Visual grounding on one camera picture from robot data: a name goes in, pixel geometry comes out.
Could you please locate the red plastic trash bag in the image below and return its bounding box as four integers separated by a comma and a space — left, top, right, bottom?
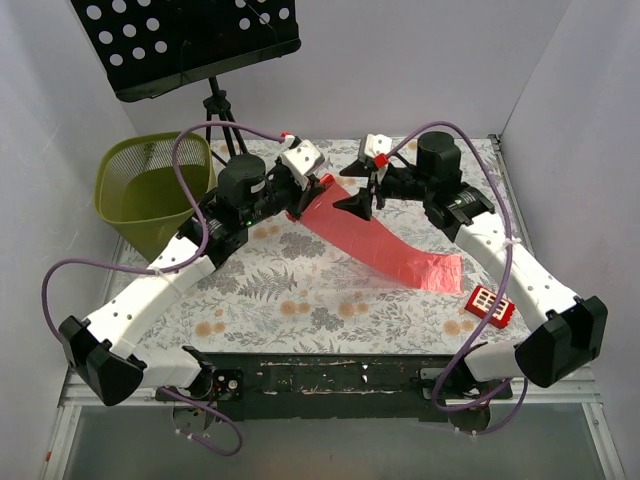
299, 180, 462, 294

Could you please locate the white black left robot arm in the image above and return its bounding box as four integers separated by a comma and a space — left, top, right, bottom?
59, 147, 331, 406

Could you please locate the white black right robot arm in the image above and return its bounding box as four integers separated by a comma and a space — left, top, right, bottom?
334, 131, 608, 398

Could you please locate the olive green mesh trash bin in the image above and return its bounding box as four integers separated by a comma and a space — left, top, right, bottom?
94, 132, 193, 261

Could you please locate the floral patterned table mat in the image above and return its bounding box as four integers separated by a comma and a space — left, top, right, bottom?
110, 136, 539, 355

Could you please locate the red white toy block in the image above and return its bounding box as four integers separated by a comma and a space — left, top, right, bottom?
464, 285, 516, 329

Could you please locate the black perforated music stand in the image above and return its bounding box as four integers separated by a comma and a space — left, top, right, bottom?
71, 0, 301, 155

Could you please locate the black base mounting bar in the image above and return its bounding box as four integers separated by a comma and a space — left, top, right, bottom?
154, 352, 511, 424

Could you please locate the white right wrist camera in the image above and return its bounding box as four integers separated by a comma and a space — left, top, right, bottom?
358, 134, 393, 170

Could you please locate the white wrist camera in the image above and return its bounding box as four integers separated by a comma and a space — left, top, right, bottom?
358, 134, 393, 170
279, 133, 325, 190

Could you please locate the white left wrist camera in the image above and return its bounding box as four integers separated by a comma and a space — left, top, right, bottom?
279, 133, 325, 190

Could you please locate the aluminium frame rail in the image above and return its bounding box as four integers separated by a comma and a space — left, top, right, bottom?
39, 362, 161, 480

